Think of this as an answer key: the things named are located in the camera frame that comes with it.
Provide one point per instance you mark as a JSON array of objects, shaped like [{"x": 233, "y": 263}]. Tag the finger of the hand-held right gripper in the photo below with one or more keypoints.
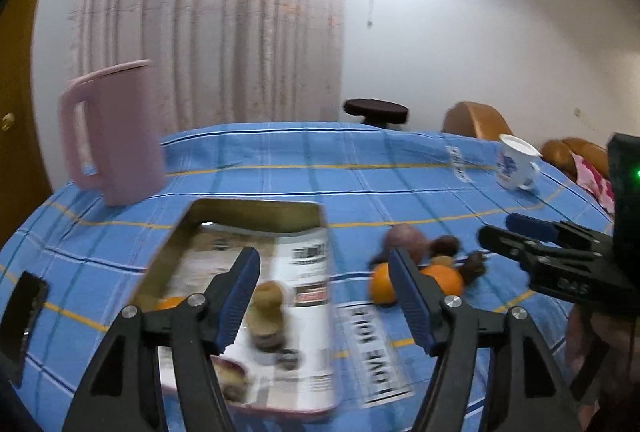
[
  {"x": 532, "y": 226},
  {"x": 502, "y": 241}
]

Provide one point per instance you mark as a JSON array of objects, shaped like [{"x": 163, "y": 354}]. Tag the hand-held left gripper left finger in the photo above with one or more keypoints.
[{"x": 239, "y": 299}]

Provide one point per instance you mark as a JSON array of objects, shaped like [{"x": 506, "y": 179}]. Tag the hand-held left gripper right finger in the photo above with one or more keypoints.
[{"x": 409, "y": 302}]

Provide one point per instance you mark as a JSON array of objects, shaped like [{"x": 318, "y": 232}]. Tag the brown kiwi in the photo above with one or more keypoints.
[
  {"x": 266, "y": 329},
  {"x": 269, "y": 298}
]

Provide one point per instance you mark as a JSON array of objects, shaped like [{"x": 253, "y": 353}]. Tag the orange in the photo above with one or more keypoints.
[
  {"x": 445, "y": 281},
  {"x": 382, "y": 287},
  {"x": 170, "y": 304}
]

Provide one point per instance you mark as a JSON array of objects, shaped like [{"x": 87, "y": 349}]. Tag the dark brown round fruit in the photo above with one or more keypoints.
[
  {"x": 472, "y": 268},
  {"x": 446, "y": 245}
]

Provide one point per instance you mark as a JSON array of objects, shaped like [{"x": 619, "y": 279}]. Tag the small tan fruit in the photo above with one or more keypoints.
[{"x": 442, "y": 262}]

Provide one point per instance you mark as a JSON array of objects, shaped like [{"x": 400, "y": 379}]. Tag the purple round fruit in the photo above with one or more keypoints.
[{"x": 406, "y": 239}]

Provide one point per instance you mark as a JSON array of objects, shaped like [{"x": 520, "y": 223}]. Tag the rectangular metal tin tray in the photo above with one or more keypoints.
[{"x": 250, "y": 214}]

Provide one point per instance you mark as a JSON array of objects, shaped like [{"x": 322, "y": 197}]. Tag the pink patterned cloth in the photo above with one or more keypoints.
[{"x": 597, "y": 184}]

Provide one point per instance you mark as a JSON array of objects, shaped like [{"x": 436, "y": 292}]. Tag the white mug with blue print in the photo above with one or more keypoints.
[{"x": 512, "y": 164}]

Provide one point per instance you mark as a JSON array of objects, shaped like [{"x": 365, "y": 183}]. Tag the printed paper liner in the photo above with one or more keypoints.
[{"x": 305, "y": 312}]

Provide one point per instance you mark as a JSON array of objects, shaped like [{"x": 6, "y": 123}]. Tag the brown wooden chair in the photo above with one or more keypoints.
[
  {"x": 475, "y": 119},
  {"x": 575, "y": 151}
]

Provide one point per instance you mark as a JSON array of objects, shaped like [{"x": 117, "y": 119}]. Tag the blue plaid tablecloth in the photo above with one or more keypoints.
[{"x": 350, "y": 177}]

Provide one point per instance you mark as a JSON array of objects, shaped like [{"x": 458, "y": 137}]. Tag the dark round stool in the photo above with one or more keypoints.
[{"x": 375, "y": 109}]

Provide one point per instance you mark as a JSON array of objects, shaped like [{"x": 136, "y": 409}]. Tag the pink plastic pitcher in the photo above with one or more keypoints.
[{"x": 125, "y": 136}]

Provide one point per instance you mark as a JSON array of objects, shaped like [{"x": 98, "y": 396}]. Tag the black phone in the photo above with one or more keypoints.
[{"x": 22, "y": 322}]

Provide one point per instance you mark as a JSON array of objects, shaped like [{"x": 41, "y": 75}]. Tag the pale pink curtain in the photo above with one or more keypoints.
[{"x": 210, "y": 21}]

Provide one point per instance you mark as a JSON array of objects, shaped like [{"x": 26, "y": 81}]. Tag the brown wooden door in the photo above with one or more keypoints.
[{"x": 25, "y": 101}]

